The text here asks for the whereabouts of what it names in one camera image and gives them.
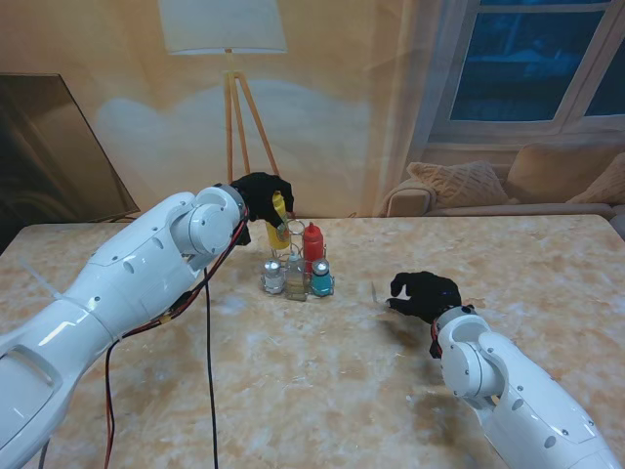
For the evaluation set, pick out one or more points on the clear square oil bottle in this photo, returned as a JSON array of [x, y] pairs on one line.
[[296, 281]]

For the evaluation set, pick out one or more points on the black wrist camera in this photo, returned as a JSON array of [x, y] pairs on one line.
[[242, 235], [434, 344]]

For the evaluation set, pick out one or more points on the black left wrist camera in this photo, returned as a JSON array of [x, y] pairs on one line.
[[242, 235]]

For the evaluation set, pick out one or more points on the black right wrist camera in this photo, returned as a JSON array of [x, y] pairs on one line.
[[434, 344]]

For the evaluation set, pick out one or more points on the clear salt shaker silver cap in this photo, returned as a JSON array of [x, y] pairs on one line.
[[273, 281]]

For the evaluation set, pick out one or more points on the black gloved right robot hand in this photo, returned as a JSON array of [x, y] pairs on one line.
[[429, 295]]

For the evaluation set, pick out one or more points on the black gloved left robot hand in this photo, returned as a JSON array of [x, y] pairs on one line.
[[259, 193]]

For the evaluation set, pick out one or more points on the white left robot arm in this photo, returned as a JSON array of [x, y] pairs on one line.
[[107, 303]]

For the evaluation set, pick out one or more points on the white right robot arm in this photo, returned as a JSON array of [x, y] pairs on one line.
[[512, 391]]

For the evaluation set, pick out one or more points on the yellow mustard squeeze bottle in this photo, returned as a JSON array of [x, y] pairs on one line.
[[277, 237]]

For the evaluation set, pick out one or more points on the teal shaker with silver cap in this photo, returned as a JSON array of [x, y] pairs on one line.
[[322, 284]]

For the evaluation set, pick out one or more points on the red ketchup squeeze bottle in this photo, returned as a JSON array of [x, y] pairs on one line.
[[312, 246]]

